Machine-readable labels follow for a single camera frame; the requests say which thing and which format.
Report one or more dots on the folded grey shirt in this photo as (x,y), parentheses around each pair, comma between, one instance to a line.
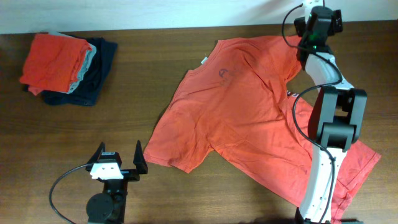
(84,63)

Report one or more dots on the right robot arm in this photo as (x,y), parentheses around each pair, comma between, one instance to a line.
(337,116)

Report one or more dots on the folded red-orange shirt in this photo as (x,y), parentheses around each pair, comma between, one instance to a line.
(33,72)

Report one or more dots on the orange-red t-shirt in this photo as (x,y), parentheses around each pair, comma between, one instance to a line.
(251,101)

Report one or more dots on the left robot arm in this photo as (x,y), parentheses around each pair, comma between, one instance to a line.
(108,207)

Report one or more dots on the folded dark navy garment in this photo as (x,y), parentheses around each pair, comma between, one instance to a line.
(86,91)

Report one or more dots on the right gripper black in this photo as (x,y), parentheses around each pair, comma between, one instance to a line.
(338,22)

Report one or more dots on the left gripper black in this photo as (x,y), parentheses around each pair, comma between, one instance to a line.
(140,164)

